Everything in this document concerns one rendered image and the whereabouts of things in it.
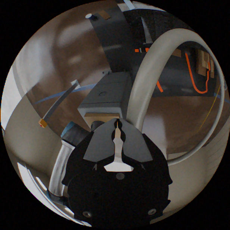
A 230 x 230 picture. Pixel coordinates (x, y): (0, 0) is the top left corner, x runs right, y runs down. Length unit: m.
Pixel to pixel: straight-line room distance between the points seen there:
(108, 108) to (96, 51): 1.02
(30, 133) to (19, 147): 1.55
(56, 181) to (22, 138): 5.94
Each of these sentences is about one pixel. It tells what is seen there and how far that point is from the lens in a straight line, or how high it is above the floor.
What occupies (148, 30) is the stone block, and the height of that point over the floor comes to 0.69.
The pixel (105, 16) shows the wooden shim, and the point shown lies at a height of 0.03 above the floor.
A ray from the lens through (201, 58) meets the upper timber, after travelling 1.52.
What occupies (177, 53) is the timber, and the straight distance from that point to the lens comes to 1.27.
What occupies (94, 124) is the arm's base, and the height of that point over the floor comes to 0.92.
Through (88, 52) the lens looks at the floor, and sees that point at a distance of 1.45.
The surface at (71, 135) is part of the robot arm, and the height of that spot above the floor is 1.11.
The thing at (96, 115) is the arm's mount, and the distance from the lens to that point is 0.66.
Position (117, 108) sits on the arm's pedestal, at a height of 0.85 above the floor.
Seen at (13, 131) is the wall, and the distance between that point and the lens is 6.37.
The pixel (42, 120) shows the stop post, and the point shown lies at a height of 1.02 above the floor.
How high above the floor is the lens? 1.26
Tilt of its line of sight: 41 degrees down
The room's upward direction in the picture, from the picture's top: 164 degrees counter-clockwise
